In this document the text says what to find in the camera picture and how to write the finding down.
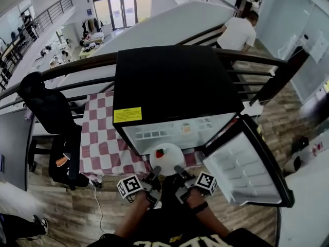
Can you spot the blue wall poster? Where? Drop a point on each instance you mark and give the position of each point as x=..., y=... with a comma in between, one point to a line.
x=89, y=12

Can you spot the pink white checkered tablecloth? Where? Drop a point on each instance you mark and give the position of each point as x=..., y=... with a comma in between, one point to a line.
x=100, y=148

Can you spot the black bag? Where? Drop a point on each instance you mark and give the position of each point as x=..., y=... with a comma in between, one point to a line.
x=300, y=144

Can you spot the white box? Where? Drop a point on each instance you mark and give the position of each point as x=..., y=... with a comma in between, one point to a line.
x=253, y=109

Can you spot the glass entrance doors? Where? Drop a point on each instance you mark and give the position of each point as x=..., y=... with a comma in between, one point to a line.
x=120, y=6

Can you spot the white bag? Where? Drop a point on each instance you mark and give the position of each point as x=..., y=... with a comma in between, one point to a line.
x=295, y=163

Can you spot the red strawberry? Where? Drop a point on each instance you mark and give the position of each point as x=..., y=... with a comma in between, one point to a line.
x=160, y=153

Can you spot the person's left forearm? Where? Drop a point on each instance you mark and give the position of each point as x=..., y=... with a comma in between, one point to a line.
x=131, y=215

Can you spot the white desk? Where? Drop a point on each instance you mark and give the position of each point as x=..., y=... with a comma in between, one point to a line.
x=306, y=210

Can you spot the black flat device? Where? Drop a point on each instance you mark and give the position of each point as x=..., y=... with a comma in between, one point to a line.
x=1, y=163

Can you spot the clothes rack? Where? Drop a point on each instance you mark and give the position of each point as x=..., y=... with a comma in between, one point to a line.
x=91, y=25

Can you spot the long dark mezzanine railing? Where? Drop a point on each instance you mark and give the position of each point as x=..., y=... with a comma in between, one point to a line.
x=51, y=14

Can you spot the black mini fridge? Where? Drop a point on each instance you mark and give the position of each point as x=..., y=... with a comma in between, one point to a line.
x=174, y=81

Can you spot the person's right forearm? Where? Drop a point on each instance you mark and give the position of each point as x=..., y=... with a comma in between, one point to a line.
x=212, y=222

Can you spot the black mesh office chair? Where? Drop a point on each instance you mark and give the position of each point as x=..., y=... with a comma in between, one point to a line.
x=51, y=112

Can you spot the grey desk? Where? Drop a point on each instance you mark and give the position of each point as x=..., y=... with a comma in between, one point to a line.
x=13, y=143

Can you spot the dark curved balcony railing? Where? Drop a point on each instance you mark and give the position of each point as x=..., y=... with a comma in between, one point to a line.
x=82, y=67

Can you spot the person's black printed shirt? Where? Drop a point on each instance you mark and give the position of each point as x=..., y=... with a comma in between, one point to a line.
x=167, y=220

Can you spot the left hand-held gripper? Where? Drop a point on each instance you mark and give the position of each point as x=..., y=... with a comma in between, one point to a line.
x=129, y=186

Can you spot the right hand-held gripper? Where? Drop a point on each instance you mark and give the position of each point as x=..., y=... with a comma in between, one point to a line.
x=205, y=183

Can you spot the large white round plate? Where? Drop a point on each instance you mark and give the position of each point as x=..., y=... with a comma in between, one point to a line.
x=172, y=159

